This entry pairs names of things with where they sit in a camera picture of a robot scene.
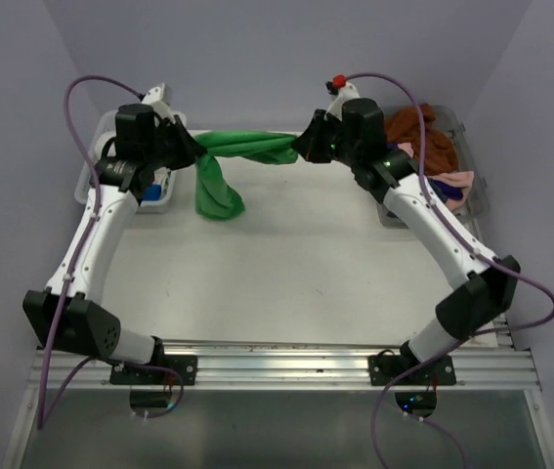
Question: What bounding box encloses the blue rolled towel front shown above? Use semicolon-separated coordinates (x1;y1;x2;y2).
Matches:
143;184;163;202

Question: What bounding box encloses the purple towel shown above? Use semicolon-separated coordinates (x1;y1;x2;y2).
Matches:
388;143;463;202

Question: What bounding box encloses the brown towel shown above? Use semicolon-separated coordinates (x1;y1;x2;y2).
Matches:
385;104;459;176

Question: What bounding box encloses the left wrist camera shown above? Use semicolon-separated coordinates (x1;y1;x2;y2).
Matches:
141;83;172;117

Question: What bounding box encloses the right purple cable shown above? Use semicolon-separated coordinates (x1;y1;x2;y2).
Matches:
347;71;554;469

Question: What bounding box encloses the pink towel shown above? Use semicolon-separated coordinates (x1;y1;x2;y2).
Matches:
424;141;475;212

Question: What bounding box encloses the clear plastic bin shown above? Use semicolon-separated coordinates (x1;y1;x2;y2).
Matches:
384;105;490;228

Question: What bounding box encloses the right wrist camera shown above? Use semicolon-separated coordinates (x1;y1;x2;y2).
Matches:
325;74;360;120

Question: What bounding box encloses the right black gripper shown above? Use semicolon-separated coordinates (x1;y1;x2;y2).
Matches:
292;109;360;169

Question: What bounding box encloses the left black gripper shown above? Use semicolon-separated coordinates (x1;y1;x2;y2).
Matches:
144;114;205;171

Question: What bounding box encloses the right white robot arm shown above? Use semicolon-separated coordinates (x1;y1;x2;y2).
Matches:
292;98;520;384

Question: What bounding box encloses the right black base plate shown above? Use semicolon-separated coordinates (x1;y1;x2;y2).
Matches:
367;349;457;386

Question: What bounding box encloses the aluminium mounting rail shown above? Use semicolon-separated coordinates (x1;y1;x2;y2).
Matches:
26;341;541;392

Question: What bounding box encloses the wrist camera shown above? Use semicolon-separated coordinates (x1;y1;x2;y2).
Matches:
141;83;172;117
325;74;360;120

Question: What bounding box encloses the white plastic basket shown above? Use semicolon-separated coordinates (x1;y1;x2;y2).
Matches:
73;110;176;214

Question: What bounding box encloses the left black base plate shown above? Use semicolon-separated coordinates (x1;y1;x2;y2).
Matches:
109;355;198;386

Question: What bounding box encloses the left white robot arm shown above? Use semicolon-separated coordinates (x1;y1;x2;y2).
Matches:
22;102;206;384

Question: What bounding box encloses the green towel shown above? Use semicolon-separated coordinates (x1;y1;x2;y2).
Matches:
194;130;299;221

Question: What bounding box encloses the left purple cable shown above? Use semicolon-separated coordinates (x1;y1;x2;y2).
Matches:
36;74;185;431

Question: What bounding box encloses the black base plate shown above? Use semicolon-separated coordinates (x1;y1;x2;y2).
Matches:
367;349;457;386
109;355;198;386

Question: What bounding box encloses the purple cable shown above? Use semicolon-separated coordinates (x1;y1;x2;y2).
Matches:
347;71;554;469
36;74;185;431

